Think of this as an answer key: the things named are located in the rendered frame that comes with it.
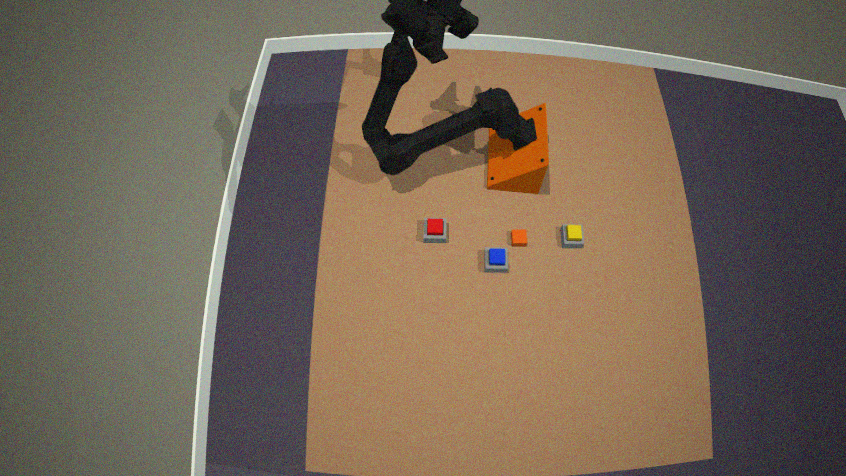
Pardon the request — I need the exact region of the red button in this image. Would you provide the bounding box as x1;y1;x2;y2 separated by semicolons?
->
424;218;447;243

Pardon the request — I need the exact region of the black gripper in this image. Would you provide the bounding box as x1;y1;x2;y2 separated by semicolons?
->
414;0;479;39

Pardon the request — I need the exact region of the yellow button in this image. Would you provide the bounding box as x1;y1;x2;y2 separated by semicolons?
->
560;224;585;249

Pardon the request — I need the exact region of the blue button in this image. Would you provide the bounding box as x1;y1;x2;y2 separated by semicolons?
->
484;247;509;273

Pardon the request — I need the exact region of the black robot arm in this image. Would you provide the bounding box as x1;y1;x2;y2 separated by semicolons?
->
362;0;537;176

